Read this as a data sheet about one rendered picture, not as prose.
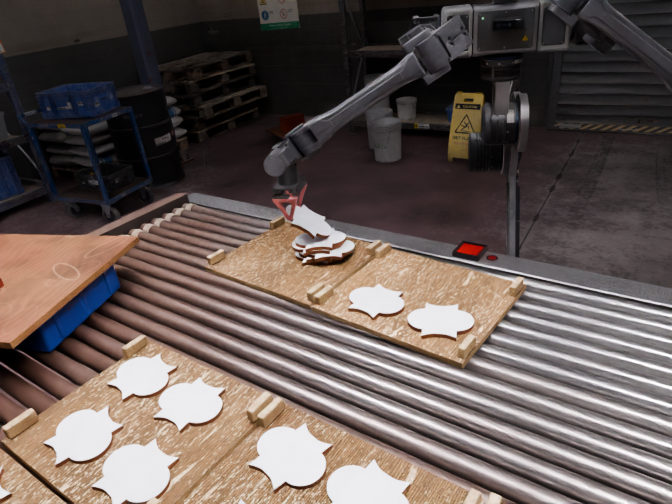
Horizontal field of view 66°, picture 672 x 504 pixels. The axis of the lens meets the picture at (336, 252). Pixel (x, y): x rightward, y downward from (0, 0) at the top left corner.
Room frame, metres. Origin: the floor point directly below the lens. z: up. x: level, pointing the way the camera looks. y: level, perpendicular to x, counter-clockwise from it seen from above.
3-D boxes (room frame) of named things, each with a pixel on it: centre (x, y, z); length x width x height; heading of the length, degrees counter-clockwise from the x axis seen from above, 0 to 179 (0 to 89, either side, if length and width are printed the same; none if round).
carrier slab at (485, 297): (1.09, -0.19, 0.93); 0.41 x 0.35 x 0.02; 49
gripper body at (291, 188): (1.37, 0.11, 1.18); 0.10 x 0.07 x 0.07; 165
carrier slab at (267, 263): (1.36, 0.12, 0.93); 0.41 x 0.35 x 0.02; 49
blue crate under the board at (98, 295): (1.22, 0.82, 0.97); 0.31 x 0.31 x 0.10; 74
